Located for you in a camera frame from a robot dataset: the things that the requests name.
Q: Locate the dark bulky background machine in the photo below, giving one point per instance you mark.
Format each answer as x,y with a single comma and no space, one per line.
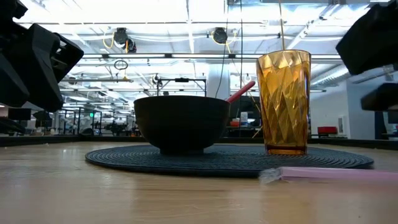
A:
11,126

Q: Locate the small black monitor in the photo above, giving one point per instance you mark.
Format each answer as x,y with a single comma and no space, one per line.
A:
19,115

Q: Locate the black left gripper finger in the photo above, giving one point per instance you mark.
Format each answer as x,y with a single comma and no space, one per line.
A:
31,68
70,56

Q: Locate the small round ceiling reel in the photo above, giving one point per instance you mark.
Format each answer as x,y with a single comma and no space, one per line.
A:
247,77
156,79

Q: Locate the black metal gantry frame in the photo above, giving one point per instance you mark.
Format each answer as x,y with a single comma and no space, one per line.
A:
182,80

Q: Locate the amber faceted glass tumbler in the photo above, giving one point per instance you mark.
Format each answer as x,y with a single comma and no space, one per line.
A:
284,102

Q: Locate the white building pillar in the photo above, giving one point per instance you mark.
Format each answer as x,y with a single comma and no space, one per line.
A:
217,81

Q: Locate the orange plastic container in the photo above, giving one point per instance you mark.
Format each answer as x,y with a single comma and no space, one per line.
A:
235,123

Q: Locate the long pink straw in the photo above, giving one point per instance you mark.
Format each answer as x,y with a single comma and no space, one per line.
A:
342,175

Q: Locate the red plastic spoon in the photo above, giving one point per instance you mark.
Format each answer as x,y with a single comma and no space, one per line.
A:
241,91

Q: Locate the large black monitor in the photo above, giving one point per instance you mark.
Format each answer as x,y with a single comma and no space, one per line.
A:
248,107

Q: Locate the black table edge rail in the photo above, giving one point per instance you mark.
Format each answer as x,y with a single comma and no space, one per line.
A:
62,140

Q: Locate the dark framed wall screen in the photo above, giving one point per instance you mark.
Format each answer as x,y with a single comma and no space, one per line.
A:
379,124

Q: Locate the round dark woven placemat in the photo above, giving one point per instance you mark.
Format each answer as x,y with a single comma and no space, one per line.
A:
233,163

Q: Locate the white plastic container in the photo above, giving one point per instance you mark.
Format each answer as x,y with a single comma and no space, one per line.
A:
244,119

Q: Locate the red box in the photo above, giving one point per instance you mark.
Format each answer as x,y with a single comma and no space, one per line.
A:
327,130

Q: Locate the black bowl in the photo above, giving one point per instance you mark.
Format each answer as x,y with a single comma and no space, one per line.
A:
182,124

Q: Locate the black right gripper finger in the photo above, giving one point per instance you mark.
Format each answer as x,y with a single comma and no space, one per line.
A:
382,98
373,40

